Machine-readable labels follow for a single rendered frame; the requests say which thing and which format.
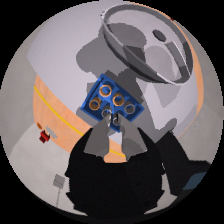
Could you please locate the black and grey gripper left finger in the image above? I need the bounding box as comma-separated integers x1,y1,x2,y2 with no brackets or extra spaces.
64,113,112,178

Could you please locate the blue crate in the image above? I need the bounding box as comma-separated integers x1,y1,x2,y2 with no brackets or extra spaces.
80,73,145,133

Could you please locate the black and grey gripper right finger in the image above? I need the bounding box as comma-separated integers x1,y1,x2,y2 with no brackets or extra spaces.
116,113,166,175

